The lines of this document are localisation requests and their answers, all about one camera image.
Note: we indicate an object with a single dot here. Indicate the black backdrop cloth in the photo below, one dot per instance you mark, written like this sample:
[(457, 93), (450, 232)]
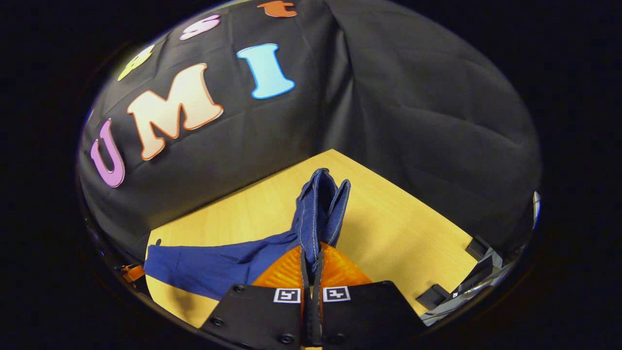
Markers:
[(388, 97)]

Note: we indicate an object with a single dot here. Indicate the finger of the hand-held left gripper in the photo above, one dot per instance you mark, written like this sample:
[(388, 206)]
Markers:
[(132, 273)]

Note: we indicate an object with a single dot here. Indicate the blue jeans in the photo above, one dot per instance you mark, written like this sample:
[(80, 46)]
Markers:
[(218, 267)]

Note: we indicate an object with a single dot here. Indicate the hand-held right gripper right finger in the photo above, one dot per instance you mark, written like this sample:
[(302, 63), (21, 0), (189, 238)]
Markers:
[(364, 316)]

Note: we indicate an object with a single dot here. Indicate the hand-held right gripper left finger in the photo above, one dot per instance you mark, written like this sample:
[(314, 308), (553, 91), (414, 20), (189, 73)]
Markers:
[(262, 316)]

